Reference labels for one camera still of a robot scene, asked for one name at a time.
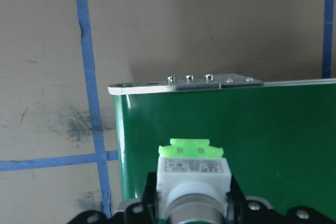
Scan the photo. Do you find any white push button green terminal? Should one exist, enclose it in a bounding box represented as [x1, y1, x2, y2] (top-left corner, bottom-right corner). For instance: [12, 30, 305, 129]
[156, 138, 232, 224]

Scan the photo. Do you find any green belt conveyor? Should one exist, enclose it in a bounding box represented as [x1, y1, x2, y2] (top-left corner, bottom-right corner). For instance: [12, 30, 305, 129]
[107, 73, 336, 218]

